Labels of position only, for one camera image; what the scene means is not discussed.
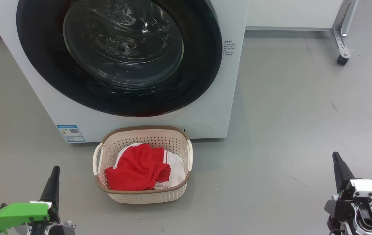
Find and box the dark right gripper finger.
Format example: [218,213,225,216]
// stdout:
[332,151,356,195]

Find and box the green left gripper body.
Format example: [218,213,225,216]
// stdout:
[0,202,52,235]

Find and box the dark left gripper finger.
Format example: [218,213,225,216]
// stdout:
[39,166,61,224]

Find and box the red garment with white trim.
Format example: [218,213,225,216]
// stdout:
[104,143,172,191]

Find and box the black round washing machine door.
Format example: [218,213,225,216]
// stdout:
[16,0,223,118]

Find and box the cream perforated laundry basket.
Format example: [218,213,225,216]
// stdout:
[92,125,194,205]

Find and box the white washing machine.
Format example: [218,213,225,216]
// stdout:
[0,0,249,144]

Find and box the blue energy label sticker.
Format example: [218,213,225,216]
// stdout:
[56,124,86,143]

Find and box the metal cart leg with caster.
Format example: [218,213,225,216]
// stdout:
[330,0,360,59]

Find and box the white partition panel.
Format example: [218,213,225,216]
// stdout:
[245,0,346,32]

